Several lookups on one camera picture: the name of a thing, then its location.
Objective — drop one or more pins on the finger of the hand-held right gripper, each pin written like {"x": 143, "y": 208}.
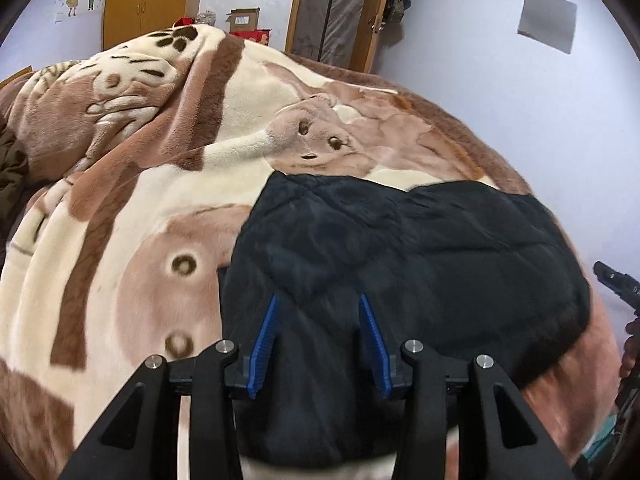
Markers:
{"x": 620, "y": 282}

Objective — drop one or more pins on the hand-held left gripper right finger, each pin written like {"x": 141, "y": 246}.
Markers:
{"x": 375, "y": 346}

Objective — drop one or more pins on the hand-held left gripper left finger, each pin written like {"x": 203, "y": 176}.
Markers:
{"x": 262, "y": 346}

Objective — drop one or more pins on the black padded jacket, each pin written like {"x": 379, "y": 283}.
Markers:
{"x": 400, "y": 250}

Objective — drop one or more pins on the person's right hand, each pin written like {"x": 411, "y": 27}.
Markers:
{"x": 631, "y": 350}

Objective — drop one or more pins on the brown cream printed blanket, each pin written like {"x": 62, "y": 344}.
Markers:
{"x": 150, "y": 200}

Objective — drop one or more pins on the dark brown jacket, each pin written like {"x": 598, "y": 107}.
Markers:
{"x": 10, "y": 175}

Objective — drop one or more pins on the red box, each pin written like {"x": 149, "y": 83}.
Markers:
{"x": 255, "y": 36}

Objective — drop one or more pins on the open cardboard box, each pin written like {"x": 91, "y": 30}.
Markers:
{"x": 244, "y": 20}

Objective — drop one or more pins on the yellow wooden wardrobe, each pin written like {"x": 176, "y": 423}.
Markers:
{"x": 145, "y": 0}

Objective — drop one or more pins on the grey square wall panel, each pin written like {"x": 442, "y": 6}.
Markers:
{"x": 547, "y": 20}

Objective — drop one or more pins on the wooden door frame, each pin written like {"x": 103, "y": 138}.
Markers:
{"x": 380, "y": 20}

